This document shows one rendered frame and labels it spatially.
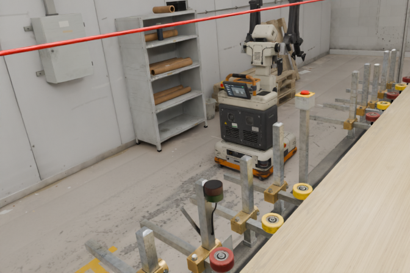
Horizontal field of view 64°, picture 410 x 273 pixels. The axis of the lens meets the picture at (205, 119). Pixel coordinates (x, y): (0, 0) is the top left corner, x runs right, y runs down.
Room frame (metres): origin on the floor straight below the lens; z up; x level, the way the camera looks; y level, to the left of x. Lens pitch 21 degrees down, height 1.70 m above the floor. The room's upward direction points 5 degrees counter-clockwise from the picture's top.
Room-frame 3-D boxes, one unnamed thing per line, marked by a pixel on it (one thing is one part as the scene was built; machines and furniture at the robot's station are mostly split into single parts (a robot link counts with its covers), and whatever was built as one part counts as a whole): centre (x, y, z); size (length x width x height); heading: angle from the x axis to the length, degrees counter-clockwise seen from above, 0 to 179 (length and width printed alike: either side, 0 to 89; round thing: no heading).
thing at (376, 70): (2.41, -1.32, 0.87); 0.04 x 0.04 x 0.48; 47
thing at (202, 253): (0.91, 0.04, 0.85); 0.14 x 0.06 x 0.05; 137
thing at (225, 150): (2.85, -0.30, 0.23); 0.41 x 0.02 x 0.08; 48
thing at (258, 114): (3.04, -0.44, 0.59); 0.55 x 0.34 x 0.83; 48
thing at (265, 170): (3.11, -0.50, 0.16); 0.67 x 0.64 x 0.25; 138
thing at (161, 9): (4.12, 0.37, 1.59); 0.30 x 0.08 x 0.08; 47
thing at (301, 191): (1.18, -0.38, 0.85); 0.08 x 0.08 x 0.11
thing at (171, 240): (0.98, 0.13, 0.84); 0.43 x 0.03 x 0.04; 47
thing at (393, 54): (2.77, -1.66, 0.89); 0.04 x 0.04 x 0.48; 47
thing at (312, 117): (2.05, -0.91, 0.82); 0.43 x 0.03 x 0.04; 47
